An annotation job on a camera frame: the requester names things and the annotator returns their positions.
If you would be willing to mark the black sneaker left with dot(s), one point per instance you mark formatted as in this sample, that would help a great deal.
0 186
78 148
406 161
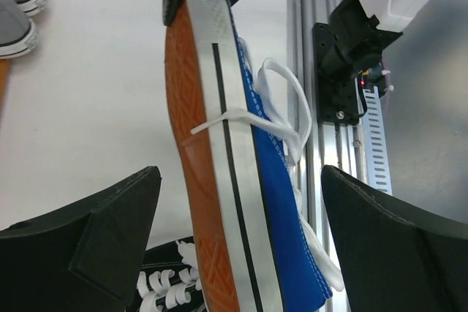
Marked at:
169 279

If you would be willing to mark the orange wooden shoe shelf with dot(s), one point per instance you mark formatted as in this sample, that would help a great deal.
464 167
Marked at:
4 79

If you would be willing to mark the slotted cable duct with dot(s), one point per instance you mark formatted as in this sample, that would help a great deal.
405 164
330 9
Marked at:
375 149

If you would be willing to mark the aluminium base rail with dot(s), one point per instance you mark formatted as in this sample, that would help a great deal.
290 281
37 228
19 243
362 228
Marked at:
332 136

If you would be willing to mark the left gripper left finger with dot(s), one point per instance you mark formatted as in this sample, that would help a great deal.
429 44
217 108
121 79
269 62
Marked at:
85 256

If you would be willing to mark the blue sneaker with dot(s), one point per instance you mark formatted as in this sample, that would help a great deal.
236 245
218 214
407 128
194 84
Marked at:
240 137

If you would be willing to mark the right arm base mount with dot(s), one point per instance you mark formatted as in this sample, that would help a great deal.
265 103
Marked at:
337 98

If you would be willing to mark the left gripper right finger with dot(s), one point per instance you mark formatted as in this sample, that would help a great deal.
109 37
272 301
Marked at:
393 255

